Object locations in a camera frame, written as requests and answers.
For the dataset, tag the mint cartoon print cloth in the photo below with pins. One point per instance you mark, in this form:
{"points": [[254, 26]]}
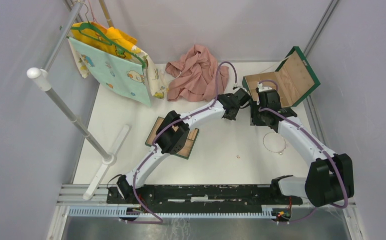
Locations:
{"points": [[125, 77]]}

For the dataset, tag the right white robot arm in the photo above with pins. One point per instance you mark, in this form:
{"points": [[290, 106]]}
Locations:
{"points": [[330, 176]]}

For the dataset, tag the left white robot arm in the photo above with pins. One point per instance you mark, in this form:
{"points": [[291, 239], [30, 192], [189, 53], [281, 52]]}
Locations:
{"points": [[171, 136]]}

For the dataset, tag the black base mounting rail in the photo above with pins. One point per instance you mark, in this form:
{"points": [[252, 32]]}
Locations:
{"points": [[204, 199]]}

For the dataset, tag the green clothes hanger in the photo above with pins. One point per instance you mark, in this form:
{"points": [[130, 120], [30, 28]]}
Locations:
{"points": [[106, 36]]}

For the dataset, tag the silver clothes rack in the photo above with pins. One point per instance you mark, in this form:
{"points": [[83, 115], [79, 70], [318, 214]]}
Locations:
{"points": [[39, 77]]}

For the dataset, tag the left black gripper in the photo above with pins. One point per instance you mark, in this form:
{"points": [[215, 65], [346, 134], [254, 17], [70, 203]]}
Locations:
{"points": [[233, 117]]}

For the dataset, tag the pink crumpled cloth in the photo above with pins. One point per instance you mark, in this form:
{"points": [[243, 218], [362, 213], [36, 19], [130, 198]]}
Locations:
{"points": [[196, 77]]}

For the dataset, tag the open green jewelry box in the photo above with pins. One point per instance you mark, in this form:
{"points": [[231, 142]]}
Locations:
{"points": [[294, 79]]}

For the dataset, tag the yellow garment on hanger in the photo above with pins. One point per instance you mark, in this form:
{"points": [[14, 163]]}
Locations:
{"points": [[106, 38]]}

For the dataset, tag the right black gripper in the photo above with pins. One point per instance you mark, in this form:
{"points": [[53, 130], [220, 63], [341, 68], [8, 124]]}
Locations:
{"points": [[255, 106]]}

